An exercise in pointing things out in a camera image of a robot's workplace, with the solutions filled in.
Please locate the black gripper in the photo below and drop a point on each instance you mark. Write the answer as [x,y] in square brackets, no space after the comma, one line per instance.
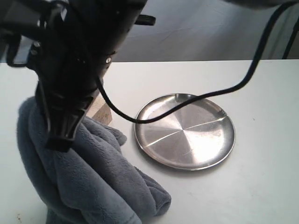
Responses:
[69,44]

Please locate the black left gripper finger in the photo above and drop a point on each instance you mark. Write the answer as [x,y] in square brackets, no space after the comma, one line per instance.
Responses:
[61,129]

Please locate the light wooden cube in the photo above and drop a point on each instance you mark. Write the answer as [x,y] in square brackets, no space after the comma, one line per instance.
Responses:
[100,111]

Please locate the grey fleece towel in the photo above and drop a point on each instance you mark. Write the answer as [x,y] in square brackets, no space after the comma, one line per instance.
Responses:
[92,183]

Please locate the grey backdrop cloth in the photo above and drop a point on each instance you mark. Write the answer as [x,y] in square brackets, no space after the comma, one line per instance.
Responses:
[208,30]

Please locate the round steel plate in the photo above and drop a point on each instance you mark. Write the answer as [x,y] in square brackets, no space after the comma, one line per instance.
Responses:
[196,137]

